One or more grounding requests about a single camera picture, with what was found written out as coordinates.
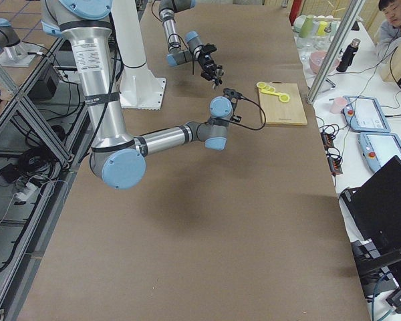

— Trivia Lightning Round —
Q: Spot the red thermos bottle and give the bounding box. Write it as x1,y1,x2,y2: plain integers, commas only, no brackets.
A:
289,0,303,25

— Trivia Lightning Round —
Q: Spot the person in yellow shirt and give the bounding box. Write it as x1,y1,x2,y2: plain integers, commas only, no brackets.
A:
376,0,401,60

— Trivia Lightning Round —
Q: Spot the blue teach pendant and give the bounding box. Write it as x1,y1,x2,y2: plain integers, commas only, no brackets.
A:
343,96,390,133
358,132,401,173

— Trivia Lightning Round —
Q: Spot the blue teach pendant far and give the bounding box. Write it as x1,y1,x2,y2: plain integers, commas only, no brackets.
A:
343,96,390,133

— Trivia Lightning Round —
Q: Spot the pink bowl with ice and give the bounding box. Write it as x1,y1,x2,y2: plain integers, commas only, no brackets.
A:
309,51,340,74

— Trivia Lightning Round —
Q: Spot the steel double jigger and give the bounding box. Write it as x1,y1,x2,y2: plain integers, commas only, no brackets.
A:
213,68,224,89

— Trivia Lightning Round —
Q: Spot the green ceramic bottle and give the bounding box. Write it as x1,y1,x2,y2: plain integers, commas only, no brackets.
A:
299,15,314,38

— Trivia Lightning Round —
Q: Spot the black insulated bottle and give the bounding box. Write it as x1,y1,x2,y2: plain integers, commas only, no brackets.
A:
336,38,360,72

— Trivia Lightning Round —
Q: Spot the black computer monitor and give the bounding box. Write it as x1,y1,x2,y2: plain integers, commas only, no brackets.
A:
340,156,401,251

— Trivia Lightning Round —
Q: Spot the blue teach pendant near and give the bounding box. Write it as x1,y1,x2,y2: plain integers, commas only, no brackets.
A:
358,132,401,173

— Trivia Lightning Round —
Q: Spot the bamboo cutting board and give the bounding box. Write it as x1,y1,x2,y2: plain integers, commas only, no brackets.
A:
257,82,307,126

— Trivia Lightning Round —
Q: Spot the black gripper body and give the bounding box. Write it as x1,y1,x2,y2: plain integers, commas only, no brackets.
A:
196,43,218,80
223,88,241,116

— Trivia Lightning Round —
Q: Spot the pink plastic cup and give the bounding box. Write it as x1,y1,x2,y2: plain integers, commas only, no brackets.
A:
329,97,347,114

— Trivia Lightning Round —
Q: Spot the yellow plastic spoon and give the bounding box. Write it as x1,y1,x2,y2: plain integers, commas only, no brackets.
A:
260,89,290,103

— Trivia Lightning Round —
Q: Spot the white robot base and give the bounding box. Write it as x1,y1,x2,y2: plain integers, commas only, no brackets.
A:
119,66,166,110

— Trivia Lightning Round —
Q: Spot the aluminium frame post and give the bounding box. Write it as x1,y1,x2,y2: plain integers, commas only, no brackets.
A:
307,0,366,105

